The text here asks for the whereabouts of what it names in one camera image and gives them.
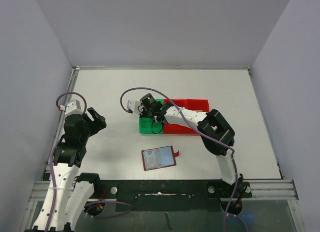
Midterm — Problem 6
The aluminium front rail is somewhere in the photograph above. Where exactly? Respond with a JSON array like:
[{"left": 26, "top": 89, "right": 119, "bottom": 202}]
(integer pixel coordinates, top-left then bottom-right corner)
[{"left": 247, "top": 179, "right": 299, "bottom": 201}]

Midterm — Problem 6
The red leather card holder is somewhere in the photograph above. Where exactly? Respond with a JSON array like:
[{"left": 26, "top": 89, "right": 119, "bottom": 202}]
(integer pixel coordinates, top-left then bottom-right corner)
[{"left": 141, "top": 146, "right": 180, "bottom": 171}]

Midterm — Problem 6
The red bin with black card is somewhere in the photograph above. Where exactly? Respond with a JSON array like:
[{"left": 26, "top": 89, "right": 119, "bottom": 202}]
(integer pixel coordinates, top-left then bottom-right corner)
[{"left": 164, "top": 99, "right": 196, "bottom": 135}]

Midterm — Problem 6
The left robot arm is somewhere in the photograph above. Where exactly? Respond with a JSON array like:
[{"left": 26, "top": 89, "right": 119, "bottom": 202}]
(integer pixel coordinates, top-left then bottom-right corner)
[{"left": 30, "top": 107, "right": 107, "bottom": 232}]

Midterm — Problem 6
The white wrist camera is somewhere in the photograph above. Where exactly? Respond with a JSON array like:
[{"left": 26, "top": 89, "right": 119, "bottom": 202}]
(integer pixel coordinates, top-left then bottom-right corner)
[
  {"left": 126, "top": 100, "right": 142, "bottom": 115},
  {"left": 58, "top": 99, "right": 83, "bottom": 117}
]

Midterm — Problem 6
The green plastic bin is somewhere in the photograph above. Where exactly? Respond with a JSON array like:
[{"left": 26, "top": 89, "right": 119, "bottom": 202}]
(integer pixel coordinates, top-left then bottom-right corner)
[{"left": 139, "top": 99, "right": 164, "bottom": 135}]

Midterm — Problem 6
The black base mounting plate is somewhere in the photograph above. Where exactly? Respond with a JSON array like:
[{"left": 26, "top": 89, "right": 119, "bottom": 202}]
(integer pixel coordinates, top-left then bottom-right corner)
[{"left": 90, "top": 180, "right": 252, "bottom": 212}]

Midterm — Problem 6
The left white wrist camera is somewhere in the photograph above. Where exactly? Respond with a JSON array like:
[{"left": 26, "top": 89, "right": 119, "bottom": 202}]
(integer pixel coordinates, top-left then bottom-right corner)
[{"left": 58, "top": 99, "right": 83, "bottom": 117}]

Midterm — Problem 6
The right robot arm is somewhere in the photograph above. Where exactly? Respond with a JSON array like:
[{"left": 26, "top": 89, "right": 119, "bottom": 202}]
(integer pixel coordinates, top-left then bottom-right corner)
[{"left": 132, "top": 93, "right": 241, "bottom": 197}]

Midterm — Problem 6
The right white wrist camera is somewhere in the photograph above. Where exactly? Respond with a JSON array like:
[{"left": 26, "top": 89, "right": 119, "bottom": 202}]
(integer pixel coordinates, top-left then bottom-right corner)
[{"left": 126, "top": 100, "right": 142, "bottom": 115}]

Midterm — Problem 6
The red bin with gold card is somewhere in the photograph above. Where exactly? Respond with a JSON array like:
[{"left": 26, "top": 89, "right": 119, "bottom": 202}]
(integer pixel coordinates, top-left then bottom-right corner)
[{"left": 184, "top": 99, "right": 210, "bottom": 112}]

